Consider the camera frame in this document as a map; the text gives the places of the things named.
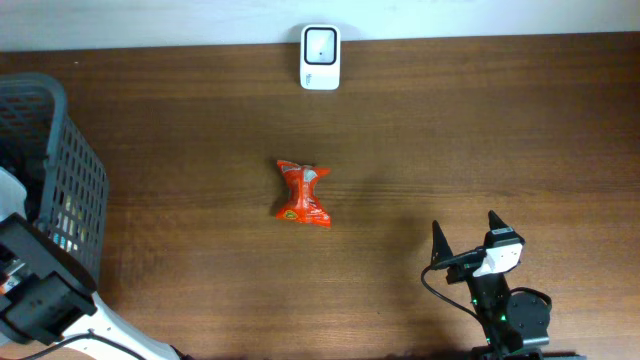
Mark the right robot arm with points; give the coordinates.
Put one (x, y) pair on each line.
(515, 321)

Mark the grey plastic mesh basket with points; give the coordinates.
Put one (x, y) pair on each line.
(66, 182)

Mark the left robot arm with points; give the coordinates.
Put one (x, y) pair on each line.
(48, 297)

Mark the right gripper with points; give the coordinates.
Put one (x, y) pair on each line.
(440, 248)

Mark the red snack bag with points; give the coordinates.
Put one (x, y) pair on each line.
(303, 206)

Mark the white barcode scanner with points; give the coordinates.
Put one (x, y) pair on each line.
(320, 57)

